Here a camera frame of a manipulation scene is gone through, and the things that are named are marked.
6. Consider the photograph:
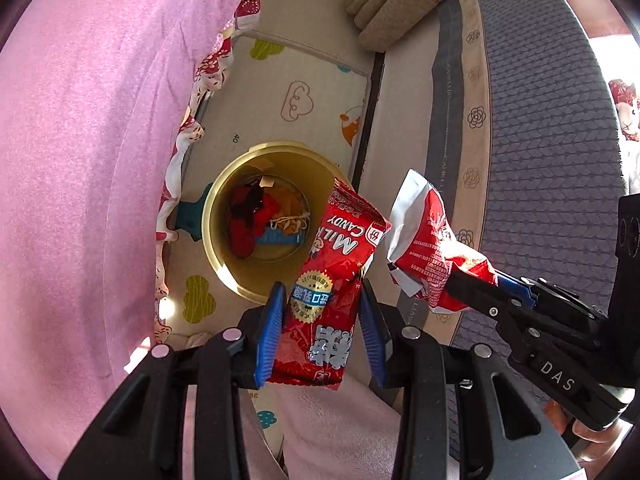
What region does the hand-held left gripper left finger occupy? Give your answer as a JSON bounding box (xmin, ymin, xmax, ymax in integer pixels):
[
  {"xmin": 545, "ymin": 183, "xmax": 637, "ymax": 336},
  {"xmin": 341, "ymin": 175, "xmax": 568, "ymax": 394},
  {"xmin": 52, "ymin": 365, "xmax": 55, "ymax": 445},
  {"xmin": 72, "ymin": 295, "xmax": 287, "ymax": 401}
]
[{"xmin": 57, "ymin": 281, "xmax": 288, "ymax": 480}]

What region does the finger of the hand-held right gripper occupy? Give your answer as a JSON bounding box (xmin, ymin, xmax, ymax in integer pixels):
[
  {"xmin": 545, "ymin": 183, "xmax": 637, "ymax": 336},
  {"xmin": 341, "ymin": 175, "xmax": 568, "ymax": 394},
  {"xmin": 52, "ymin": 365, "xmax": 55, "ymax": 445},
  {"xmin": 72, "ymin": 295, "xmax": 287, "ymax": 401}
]
[
  {"xmin": 446, "ymin": 271, "xmax": 542, "ymax": 357},
  {"xmin": 495, "ymin": 269, "xmax": 609, "ymax": 325}
]

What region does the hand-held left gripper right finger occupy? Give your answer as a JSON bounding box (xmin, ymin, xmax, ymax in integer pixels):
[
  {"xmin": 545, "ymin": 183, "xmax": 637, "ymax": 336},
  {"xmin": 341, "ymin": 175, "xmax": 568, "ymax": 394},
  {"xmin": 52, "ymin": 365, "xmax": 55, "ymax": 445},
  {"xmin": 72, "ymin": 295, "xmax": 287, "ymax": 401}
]
[{"xmin": 359, "ymin": 277, "xmax": 557, "ymax": 480}]

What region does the red candy wrapper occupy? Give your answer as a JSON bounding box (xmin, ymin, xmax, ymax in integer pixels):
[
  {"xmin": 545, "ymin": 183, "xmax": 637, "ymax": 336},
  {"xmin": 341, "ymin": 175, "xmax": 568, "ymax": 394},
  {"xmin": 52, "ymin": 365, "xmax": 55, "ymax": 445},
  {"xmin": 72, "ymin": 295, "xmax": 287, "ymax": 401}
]
[
  {"xmin": 385, "ymin": 169, "xmax": 501, "ymax": 315},
  {"xmin": 267, "ymin": 177, "xmax": 394, "ymax": 391}
]

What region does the blue spray box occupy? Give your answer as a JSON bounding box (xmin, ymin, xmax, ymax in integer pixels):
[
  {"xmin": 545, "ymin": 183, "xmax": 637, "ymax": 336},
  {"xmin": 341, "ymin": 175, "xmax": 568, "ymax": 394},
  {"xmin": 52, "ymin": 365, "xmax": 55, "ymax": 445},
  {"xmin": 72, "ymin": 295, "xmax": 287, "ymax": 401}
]
[{"xmin": 257, "ymin": 225, "xmax": 306, "ymax": 247}]

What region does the red zip pouch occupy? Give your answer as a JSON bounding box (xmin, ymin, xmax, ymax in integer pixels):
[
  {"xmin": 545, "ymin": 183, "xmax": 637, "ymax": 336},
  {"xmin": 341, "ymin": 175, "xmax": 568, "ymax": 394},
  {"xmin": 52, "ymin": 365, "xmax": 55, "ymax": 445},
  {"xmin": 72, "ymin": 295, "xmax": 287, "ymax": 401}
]
[{"xmin": 228, "ymin": 187, "xmax": 262, "ymax": 259}]

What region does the yellow round bin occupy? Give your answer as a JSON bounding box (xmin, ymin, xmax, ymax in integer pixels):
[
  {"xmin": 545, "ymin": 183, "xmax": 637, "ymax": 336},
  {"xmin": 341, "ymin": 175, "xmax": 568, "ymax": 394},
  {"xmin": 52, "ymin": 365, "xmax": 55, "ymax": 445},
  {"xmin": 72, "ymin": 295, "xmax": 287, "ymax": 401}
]
[{"xmin": 200, "ymin": 140, "xmax": 357, "ymax": 306}]

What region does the yellow drawstring pouch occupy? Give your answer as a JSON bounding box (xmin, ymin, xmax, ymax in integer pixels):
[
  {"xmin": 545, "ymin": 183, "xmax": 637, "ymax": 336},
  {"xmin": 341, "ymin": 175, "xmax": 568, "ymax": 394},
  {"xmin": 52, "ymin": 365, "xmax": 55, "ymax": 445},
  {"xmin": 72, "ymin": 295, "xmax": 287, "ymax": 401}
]
[{"xmin": 270, "ymin": 187, "xmax": 311, "ymax": 236}]

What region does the dark brown strap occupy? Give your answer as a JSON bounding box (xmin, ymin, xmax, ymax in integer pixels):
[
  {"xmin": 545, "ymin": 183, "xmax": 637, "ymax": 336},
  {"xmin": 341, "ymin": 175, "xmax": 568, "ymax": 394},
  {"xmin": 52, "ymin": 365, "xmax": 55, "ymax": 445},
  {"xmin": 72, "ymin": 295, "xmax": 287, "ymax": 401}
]
[{"xmin": 234, "ymin": 185, "xmax": 271, "ymax": 217}]

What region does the person's right hand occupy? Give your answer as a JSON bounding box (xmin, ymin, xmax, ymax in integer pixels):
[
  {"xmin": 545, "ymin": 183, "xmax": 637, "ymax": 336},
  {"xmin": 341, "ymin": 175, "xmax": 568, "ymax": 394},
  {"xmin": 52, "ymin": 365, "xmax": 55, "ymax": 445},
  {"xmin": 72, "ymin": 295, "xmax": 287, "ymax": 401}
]
[{"xmin": 546, "ymin": 401, "xmax": 629, "ymax": 462}]

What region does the grey rug with flower border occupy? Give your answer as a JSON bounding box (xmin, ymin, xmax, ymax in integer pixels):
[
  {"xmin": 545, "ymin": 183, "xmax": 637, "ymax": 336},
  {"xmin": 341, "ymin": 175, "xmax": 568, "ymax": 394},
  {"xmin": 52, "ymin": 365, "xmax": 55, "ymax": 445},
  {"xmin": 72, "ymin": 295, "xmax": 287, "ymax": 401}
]
[{"xmin": 350, "ymin": 0, "xmax": 632, "ymax": 463}]

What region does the red haired plush doll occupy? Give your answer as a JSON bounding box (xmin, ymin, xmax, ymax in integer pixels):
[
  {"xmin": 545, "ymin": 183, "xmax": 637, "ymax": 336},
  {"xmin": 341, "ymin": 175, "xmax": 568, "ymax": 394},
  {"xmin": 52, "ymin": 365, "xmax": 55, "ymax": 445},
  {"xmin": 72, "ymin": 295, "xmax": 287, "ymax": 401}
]
[{"xmin": 607, "ymin": 78, "xmax": 640, "ymax": 143}]

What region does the cartoon foam play mat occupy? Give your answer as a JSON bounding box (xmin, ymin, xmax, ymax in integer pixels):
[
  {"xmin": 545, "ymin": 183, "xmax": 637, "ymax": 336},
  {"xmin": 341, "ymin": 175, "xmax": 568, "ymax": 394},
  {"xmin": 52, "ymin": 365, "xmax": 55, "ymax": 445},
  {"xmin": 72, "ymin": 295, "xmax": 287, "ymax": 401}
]
[{"xmin": 161, "ymin": 35, "xmax": 374, "ymax": 461}]

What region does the floral bed skirt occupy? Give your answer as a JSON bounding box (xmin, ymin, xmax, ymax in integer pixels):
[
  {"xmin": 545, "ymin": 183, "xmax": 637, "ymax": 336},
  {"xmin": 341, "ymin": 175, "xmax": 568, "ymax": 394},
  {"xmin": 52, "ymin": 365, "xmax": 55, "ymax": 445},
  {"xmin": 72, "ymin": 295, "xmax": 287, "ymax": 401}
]
[{"xmin": 151, "ymin": 0, "xmax": 264, "ymax": 343}]

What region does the beige textured cushion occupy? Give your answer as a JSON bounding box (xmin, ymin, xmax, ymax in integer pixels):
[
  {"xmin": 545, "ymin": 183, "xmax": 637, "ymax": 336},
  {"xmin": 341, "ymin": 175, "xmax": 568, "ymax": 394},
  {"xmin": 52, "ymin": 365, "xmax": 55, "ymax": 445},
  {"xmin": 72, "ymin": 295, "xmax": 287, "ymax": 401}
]
[{"xmin": 344, "ymin": 0, "xmax": 477, "ymax": 52}]

